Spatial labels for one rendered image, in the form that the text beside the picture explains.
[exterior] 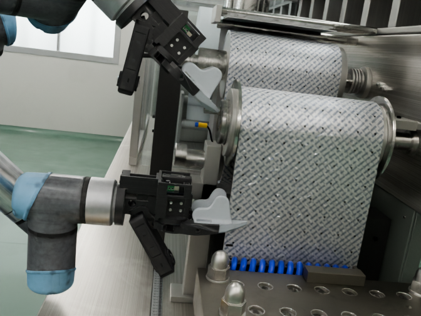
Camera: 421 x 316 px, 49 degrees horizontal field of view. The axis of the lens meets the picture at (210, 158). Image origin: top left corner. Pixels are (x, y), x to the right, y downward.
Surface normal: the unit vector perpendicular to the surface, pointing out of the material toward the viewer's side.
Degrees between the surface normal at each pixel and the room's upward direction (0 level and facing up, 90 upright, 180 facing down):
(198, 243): 90
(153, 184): 90
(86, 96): 90
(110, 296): 0
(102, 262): 0
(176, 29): 90
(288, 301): 0
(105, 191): 44
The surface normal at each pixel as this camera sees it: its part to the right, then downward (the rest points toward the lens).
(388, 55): -0.99, -0.09
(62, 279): 0.69, 0.29
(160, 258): 0.07, 0.21
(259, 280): 0.12, -0.97
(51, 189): 0.15, -0.41
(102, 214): 0.07, 0.41
